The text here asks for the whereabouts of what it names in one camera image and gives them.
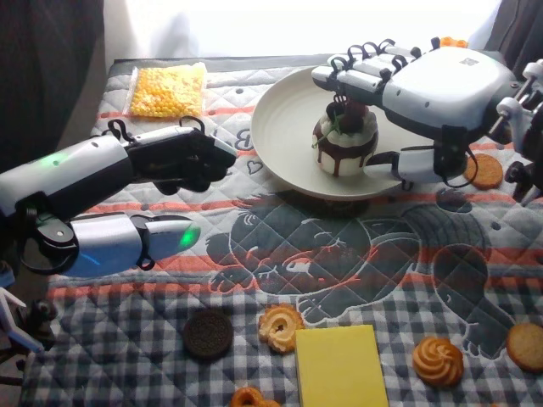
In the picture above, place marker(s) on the white round plate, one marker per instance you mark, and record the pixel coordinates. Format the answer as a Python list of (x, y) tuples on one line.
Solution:
[(288, 127)]

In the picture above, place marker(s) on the dark chocolate sandwich cookie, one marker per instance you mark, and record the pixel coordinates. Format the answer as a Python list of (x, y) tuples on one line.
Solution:
[(208, 335)]

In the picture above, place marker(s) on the bag of yellow beads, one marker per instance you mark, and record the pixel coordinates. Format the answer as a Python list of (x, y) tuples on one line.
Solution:
[(167, 93)]

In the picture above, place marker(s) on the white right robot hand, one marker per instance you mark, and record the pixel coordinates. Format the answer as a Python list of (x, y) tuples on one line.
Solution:
[(85, 169)]

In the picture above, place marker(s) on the yellow foam cube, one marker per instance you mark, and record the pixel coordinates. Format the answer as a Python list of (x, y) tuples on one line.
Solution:
[(339, 369)]

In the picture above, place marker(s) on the grey quilt with bear print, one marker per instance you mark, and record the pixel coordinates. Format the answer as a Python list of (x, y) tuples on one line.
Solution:
[(339, 263)]

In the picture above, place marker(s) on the orange and green brick toy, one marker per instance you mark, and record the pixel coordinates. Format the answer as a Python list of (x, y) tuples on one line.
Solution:
[(449, 41)]

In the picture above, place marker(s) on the round tan biscuit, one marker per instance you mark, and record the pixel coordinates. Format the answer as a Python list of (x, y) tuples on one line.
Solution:
[(485, 171), (526, 347)]

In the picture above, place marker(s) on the chocolate cupcake toy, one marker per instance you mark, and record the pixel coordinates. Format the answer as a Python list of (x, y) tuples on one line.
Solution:
[(348, 157)]

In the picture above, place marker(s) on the rosette swirl butter cookie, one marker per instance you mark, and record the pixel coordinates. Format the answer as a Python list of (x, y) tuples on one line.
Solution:
[(438, 360)]

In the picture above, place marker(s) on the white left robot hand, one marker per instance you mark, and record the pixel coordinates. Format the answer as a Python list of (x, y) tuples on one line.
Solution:
[(449, 89)]

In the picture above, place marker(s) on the dark curtain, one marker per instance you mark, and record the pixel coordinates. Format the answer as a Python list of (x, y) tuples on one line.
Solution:
[(517, 29), (42, 63)]

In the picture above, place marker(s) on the orange pretzel-shaped cookie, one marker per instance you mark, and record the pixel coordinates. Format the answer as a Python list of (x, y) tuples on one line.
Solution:
[(244, 398)]

